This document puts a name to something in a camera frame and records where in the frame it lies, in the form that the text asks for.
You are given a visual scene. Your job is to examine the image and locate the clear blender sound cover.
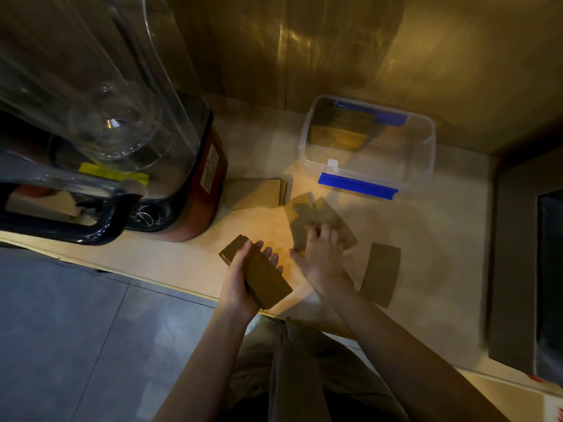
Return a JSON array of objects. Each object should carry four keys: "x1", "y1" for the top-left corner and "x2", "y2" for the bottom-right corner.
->
[{"x1": 0, "y1": 0, "x2": 215, "y2": 199}]

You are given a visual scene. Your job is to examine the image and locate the person's left forearm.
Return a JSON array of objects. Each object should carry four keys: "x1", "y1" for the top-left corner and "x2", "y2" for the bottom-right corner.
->
[{"x1": 153, "y1": 303, "x2": 261, "y2": 422}]

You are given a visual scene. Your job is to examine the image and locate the person's right forearm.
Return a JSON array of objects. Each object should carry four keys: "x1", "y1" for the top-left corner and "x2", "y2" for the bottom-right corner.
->
[{"x1": 318, "y1": 282, "x2": 512, "y2": 422}]

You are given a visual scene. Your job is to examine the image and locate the grey appliance with dark window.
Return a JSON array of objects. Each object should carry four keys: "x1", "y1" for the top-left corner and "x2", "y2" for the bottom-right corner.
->
[{"x1": 486, "y1": 145, "x2": 563, "y2": 388}]

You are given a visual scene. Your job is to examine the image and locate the person's right hand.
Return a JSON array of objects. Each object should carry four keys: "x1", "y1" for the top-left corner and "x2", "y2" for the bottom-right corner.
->
[{"x1": 289, "y1": 223, "x2": 355, "y2": 299}]

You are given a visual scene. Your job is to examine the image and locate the blender jug with black handle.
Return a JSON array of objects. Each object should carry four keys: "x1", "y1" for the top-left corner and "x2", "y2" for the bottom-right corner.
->
[{"x1": 0, "y1": 105, "x2": 146, "y2": 246}]

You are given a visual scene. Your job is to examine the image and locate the stack of brown cup sleeves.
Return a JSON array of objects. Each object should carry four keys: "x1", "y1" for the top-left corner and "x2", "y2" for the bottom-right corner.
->
[
  {"x1": 223, "y1": 178, "x2": 289, "y2": 211},
  {"x1": 307, "y1": 100, "x2": 380, "y2": 152},
  {"x1": 218, "y1": 234, "x2": 294, "y2": 311}
]

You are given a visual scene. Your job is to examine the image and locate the clear plastic storage container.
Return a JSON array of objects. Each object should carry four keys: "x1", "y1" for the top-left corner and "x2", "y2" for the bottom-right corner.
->
[{"x1": 298, "y1": 95, "x2": 437, "y2": 201}]

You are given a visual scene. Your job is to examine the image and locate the blue container latch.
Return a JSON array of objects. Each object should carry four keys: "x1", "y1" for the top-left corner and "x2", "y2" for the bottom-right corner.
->
[
  {"x1": 318, "y1": 172, "x2": 399, "y2": 201},
  {"x1": 336, "y1": 100, "x2": 409, "y2": 127}
]

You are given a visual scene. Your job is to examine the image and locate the khaki trousers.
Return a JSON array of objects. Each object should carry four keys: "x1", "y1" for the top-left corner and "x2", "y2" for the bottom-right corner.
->
[{"x1": 218, "y1": 315, "x2": 411, "y2": 422}]

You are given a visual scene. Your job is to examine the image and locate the person's left hand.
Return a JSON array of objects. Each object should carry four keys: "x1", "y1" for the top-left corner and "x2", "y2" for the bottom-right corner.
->
[{"x1": 218, "y1": 240, "x2": 285, "y2": 320}]

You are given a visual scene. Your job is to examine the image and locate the red blender base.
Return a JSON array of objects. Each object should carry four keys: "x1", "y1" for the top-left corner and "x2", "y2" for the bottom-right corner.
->
[{"x1": 123, "y1": 94, "x2": 229, "y2": 243}]

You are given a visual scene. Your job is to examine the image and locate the brown cardboard cup sleeve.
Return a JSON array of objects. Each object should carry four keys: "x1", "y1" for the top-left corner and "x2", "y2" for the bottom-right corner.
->
[
  {"x1": 359, "y1": 242, "x2": 402, "y2": 309},
  {"x1": 284, "y1": 192, "x2": 318, "y2": 252},
  {"x1": 313, "y1": 197, "x2": 358, "y2": 251}
]

